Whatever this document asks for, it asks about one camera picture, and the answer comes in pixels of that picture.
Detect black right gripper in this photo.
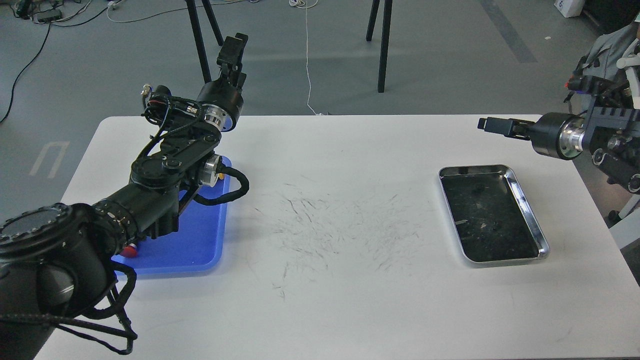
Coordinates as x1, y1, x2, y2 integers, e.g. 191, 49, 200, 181
477, 112, 585, 161

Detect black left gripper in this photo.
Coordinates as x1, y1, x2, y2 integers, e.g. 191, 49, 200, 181
196, 33, 249, 132

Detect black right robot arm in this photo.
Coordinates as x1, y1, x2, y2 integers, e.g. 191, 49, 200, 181
478, 75, 640, 194

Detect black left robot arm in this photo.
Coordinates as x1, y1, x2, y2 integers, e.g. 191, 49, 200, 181
0, 33, 250, 360

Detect black tripod legs left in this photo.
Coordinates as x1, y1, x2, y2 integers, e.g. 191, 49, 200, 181
185, 0, 223, 84

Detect black tripod legs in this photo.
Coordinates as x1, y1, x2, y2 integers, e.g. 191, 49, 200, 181
185, 0, 223, 84
365, 0, 393, 93

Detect silver metal tray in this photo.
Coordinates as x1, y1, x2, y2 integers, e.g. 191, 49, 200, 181
438, 164, 550, 268

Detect grey backpack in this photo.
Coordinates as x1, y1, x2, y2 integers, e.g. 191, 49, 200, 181
564, 21, 639, 111

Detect white box on floor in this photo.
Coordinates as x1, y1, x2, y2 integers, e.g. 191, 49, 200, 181
553, 0, 586, 19

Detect black tripod legs right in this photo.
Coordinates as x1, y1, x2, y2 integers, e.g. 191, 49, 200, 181
365, 0, 393, 93

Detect blue plastic tray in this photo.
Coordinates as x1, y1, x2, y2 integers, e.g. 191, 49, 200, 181
111, 155, 232, 276

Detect white cable on floor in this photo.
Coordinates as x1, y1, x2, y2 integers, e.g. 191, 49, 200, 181
288, 0, 326, 116

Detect white chair frame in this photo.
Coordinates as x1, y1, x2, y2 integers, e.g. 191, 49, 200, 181
609, 39, 640, 249

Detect black cables on floor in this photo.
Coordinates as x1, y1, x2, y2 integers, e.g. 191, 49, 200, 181
0, 0, 121, 124

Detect red push button switch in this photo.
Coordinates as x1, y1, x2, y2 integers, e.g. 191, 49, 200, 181
119, 243, 138, 259

